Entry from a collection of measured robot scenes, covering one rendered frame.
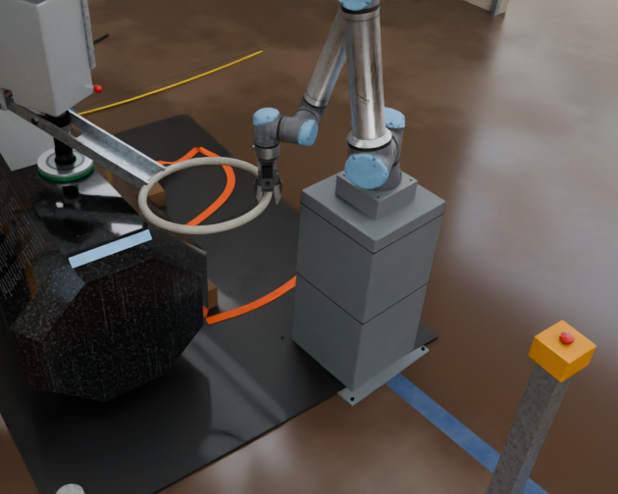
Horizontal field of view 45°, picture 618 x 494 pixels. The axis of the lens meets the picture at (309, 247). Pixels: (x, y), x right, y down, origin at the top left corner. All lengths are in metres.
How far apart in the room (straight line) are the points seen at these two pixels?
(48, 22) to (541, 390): 1.96
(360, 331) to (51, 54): 1.53
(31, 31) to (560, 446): 2.55
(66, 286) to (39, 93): 0.70
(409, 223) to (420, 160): 1.98
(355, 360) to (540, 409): 1.05
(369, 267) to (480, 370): 0.95
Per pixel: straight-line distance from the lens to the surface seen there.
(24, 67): 2.86
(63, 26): 2.81
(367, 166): 2.50
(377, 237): 2.68
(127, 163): 2.95
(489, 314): 3.75
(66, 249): 2.73
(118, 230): 2.78
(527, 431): 2.37
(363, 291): 2.85
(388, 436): 3.15
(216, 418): 3.14
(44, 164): 3.13
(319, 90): 2.63
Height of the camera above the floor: 2.51
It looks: 40 degrees down
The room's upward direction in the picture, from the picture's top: 5 degrees clockwise
